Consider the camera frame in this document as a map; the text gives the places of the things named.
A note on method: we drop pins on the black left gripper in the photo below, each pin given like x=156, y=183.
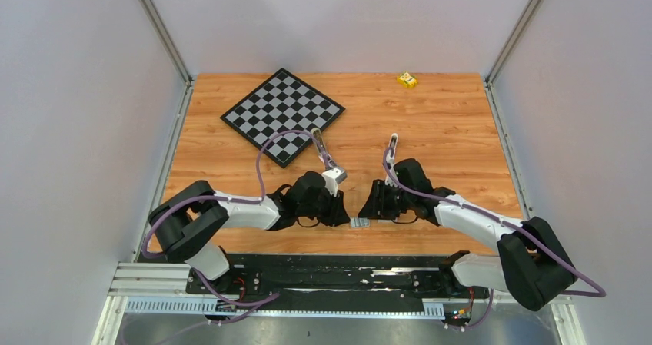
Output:
x=337, y=214

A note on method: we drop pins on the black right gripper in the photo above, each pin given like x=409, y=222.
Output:
x=375, y=209

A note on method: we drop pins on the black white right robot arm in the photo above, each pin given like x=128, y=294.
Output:
x=529, y=261

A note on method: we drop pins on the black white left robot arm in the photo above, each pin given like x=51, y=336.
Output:
x=186, y=223

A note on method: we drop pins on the black white chessboard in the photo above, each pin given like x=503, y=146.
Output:
x=282, y=102

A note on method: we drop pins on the yellow printed small box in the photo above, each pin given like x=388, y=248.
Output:
x=407, y=80

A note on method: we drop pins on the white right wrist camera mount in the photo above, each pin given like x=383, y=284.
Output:
x=390, y=178

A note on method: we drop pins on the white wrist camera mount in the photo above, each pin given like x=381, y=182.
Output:
x=332, y=178
x=390, y=178

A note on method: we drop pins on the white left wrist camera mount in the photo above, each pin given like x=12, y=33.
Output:
x=332, y=178

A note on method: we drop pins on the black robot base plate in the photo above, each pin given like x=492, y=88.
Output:
x=342, y=283

